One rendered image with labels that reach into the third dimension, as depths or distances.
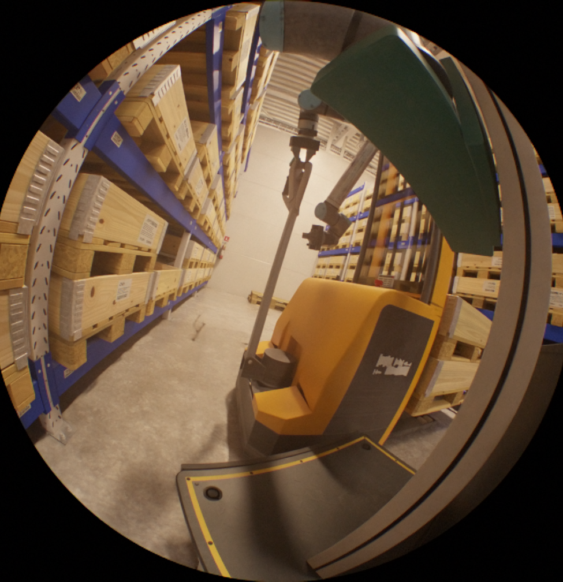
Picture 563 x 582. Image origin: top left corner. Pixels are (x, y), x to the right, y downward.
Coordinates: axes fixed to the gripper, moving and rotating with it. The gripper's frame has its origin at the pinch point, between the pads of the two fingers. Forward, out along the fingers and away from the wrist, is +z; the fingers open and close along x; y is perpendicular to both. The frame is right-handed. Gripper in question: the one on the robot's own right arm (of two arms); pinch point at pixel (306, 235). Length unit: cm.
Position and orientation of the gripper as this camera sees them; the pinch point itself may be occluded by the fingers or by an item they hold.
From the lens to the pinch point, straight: 99.6
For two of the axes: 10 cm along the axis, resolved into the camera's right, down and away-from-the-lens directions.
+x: 1.4, -9.5, -2.8
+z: -5.8, 1.5, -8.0
